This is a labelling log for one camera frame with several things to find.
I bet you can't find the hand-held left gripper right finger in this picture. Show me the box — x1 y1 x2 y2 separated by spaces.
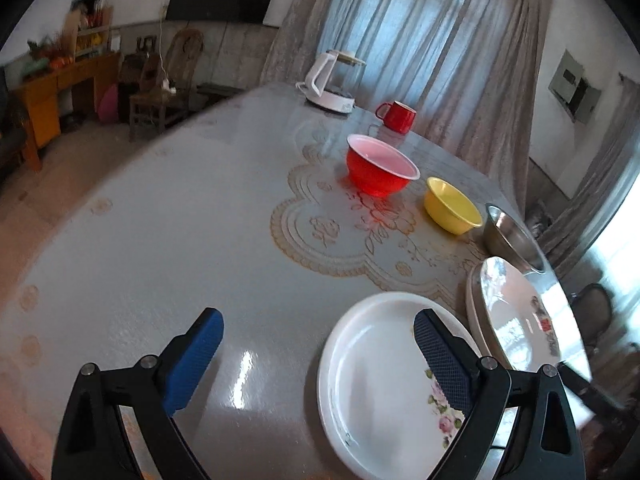
413 308 587 480

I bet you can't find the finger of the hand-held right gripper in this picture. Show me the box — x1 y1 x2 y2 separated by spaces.
557 363 628 413

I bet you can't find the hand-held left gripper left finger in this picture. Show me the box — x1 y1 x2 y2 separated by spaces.
51 307 224 480

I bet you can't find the white floral plate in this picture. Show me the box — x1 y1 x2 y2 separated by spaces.
317 291 521 480

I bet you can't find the large white patterned plate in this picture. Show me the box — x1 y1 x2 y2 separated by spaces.
479 256 576 373

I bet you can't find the stainless steel bowl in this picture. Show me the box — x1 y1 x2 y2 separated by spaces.
481 203 547 275

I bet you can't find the yellow bowl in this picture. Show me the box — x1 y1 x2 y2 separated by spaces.
424 177 484 235

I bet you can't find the plain white plate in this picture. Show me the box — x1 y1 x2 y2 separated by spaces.
465 259 511 371

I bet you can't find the dark round-back chair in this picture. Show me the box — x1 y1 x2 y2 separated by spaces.
575 282 613 356

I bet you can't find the beige side curtain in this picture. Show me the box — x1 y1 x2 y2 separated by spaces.
540 72 640 281

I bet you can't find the red bowl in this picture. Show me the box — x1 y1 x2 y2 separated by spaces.
346 134 421 199

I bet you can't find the red mug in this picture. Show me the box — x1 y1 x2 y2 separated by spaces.
375 100 418 135

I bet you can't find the wooden chair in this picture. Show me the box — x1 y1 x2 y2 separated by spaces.
129 28 205 142

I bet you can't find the pink bag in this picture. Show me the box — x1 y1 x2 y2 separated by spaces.
97 83 119 122

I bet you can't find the dark wooden bench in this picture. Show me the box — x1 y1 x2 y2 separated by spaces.
196 82 246 107

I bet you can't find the yellow wooden desk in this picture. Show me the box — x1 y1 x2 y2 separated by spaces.
12 51 122 173

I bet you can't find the white electric kettle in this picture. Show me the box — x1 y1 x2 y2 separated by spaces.
295 50 367 115

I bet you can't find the beige window curtain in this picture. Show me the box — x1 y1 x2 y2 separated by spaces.
260 0 558 211

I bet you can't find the cluttered shelf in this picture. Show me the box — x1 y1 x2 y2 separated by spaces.
62 0 113 58

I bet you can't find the wall electrical panel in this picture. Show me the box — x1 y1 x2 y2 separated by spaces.
548 50 603 125

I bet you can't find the white power cable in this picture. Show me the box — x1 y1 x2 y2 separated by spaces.
157 5 169 86

